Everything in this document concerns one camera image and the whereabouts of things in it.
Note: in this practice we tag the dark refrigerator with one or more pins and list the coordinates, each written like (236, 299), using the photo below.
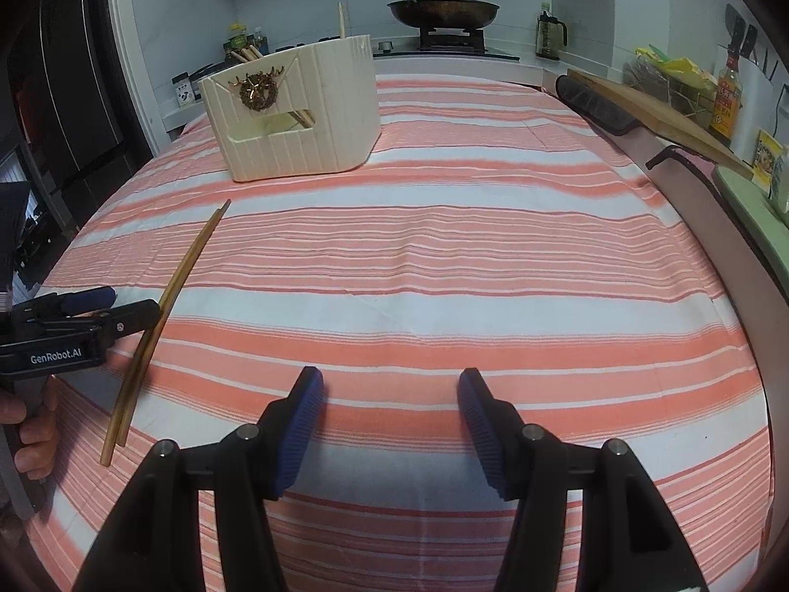
(68, 74)

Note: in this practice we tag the pink white striped tablecloth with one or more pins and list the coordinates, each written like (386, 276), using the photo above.
(431, 246)

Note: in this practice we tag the dark cluttered furniture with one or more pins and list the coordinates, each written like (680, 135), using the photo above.
(43, 234)

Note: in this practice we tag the yellow green plastic bag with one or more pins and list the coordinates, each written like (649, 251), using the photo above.
(684, 68)

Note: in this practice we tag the dark glass jug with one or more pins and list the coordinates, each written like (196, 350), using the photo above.
(547, 34)

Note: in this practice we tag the kitchen knife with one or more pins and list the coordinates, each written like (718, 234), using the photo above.
(732, 24)
(768, 65)
(749, 40)

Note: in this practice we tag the black gas stove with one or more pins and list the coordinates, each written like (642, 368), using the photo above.
(453, 38)

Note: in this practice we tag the wooden cutting board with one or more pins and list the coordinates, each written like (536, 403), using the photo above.
(653, 111)

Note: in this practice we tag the small white container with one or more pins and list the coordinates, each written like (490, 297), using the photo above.
(182, 89)

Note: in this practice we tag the dark frying pan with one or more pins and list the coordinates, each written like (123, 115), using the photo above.
(444, 13)

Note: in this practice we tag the white package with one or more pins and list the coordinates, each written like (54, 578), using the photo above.
(781, 185)

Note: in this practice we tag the brown sauce bottle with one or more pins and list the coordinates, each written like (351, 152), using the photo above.
(726, 105)

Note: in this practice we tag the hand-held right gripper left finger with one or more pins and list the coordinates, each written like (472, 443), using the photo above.
(296, 431)

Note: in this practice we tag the cream plastic utensil holder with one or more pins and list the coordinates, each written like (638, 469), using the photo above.
(333, 111)

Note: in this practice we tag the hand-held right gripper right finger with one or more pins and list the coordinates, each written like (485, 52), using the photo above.
(484, 431)

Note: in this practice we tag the green cap seasoning bottle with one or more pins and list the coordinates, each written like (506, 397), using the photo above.
(236, 40)

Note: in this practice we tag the person's left hand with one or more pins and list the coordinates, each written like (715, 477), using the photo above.
(40, 438)

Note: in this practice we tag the dark seasoning bottle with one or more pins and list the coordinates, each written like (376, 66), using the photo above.
(259, 40)

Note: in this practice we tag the yellow package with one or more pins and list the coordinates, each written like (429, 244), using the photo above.
(767, 157)

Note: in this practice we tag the light green board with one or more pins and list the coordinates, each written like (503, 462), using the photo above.
(746, 203)

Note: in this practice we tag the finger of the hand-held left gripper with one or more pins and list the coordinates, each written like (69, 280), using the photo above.
(132, 317)
(92, 299)

